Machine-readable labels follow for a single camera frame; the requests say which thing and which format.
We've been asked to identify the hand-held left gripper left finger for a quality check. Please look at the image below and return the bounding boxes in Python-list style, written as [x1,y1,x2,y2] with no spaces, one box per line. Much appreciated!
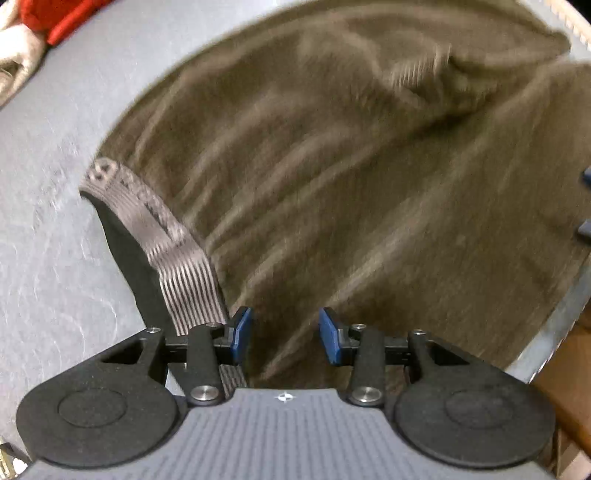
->
[99,306,254,408]

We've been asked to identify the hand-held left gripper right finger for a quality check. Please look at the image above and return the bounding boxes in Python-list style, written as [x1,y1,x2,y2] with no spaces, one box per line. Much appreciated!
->
[318,307,476,408]

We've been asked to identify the brown corduroy pants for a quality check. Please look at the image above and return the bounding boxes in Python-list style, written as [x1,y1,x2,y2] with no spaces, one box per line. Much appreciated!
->
[79,0,591,392]

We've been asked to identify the white fleece blanket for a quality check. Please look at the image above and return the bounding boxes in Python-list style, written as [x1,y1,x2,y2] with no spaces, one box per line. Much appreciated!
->
[0,0,47,109]

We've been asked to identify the red folded blanket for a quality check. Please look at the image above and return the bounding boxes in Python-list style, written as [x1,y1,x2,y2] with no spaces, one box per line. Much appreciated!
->
[18,0,114,47]

